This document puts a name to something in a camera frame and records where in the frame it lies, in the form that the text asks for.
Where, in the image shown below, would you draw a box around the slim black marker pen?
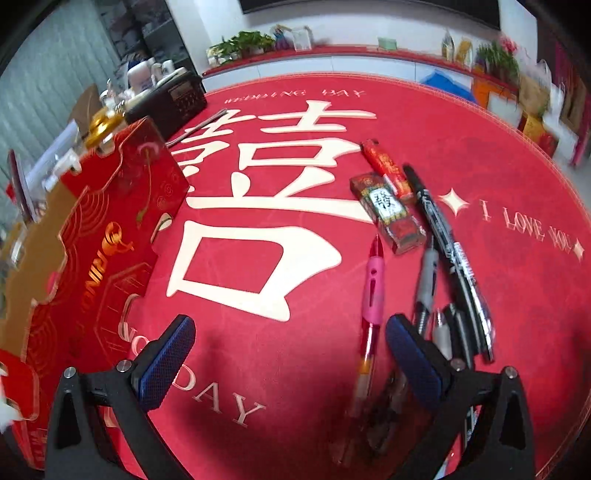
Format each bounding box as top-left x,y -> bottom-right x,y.
444,304 -> 476,370

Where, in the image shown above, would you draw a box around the white paper bag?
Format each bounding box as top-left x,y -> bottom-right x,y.
487,90 -> 522,127

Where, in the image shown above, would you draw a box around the light blue printed pen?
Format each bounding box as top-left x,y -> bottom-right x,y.
431,310 -> 455,358

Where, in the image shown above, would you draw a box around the pink grip red pen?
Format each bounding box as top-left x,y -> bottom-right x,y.
330,233 -> 386,467

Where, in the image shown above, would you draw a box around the orange paper bag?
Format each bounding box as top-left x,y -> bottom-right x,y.
471,76 -> 506,109

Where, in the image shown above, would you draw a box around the red round printed mat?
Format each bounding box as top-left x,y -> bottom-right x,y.
106,74 -> 591,480

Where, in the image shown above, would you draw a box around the flowering potted plant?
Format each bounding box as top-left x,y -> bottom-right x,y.
475,38 -> 522,86

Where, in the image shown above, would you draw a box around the black shelf cabinet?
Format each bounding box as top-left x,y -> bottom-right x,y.
99,0 -> 195,75

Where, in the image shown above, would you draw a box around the gold lid glass jar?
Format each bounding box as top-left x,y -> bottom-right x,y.
88,110 -> 125,148

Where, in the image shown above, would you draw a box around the blue plastic bag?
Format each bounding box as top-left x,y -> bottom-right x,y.
419,68 -> 478,103

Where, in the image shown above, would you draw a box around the clear display box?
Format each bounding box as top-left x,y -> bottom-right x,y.
292,25 -> 315,51

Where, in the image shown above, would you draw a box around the red patterned lighter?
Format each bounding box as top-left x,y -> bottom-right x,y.
360,138 -> 415,204

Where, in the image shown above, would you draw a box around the red cardboard box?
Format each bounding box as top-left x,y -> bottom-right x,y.
0,115 -> 191,472

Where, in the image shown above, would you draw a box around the grey grip black pen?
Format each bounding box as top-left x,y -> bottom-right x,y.
367,235 -> 441,455

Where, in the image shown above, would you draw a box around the black television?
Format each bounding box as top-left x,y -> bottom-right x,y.
238,0 -> 502,31

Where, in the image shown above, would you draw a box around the silver metal bar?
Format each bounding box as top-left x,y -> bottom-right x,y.
185,108 -> 228,134

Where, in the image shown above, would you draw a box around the dark printed slim package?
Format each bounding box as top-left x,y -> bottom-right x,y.
7,148 -> 35,222

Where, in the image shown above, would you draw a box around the thick black marker pen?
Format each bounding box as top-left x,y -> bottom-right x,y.
402,164 -> 496,363

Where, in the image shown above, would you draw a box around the yellow red gift box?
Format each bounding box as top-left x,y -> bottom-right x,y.
517,113 -> 575,158

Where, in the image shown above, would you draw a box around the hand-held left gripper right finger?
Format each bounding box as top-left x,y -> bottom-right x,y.
385,314 -> 537,480

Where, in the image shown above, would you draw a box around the red rectangular eraser box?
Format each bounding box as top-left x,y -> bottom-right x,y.
348,172 -> 428,256

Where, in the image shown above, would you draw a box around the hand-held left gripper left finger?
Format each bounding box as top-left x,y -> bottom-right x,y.
44,315 -> 197,480

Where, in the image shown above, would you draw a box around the grey curtain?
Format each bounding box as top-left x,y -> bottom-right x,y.
0,0 -> 127,232

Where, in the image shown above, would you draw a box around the tan chair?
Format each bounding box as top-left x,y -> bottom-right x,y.
69,85 -> 109,123

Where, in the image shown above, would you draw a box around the green potted plants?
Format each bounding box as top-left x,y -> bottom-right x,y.
208,30 -> 277,63

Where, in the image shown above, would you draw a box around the black radio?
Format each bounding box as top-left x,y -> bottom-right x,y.
124,69 -> 208,127

